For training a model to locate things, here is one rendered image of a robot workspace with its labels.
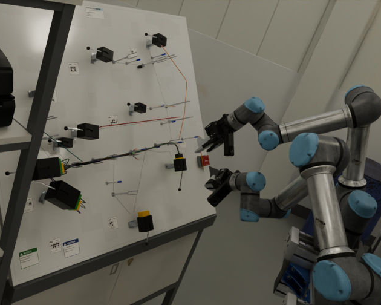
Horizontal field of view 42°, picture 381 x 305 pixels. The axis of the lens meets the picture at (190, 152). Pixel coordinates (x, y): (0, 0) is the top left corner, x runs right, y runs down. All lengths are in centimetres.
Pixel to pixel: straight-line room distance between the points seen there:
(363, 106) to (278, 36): 275
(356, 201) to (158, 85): 102
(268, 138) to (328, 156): 33
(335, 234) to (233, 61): 327
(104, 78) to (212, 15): 268
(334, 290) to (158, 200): 100
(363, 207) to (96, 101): 114
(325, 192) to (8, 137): 95
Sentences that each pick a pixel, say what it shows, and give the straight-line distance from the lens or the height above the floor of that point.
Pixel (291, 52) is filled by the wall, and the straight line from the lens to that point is 466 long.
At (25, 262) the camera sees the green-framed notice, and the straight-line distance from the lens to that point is 184.
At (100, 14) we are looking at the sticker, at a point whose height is 165.
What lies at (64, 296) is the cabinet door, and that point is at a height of 67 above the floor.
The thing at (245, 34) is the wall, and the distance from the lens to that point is 467.
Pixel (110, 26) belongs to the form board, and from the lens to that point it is 224.
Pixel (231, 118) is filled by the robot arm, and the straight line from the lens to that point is 207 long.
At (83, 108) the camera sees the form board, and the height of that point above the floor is 134.
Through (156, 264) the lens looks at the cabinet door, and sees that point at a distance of 251.
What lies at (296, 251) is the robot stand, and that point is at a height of 108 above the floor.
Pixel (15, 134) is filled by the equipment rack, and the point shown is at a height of 146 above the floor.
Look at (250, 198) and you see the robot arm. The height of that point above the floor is 128.
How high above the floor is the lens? 208
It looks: 22 degrees down
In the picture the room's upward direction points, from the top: 21 degrees clockwise
